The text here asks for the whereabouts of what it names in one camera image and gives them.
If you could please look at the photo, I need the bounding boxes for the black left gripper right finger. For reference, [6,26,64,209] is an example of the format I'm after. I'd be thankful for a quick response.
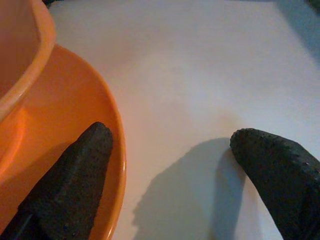
[229,127,320,240]

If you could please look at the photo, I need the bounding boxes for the orange plastic bowl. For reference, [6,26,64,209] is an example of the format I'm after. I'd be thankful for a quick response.
[0,0,56,120]

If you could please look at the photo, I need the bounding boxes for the orange plastic plate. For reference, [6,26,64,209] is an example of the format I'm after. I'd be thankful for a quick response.
[0,43,127,240]

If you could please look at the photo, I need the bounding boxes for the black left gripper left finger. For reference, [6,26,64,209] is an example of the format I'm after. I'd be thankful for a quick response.
[0,121,114,240]

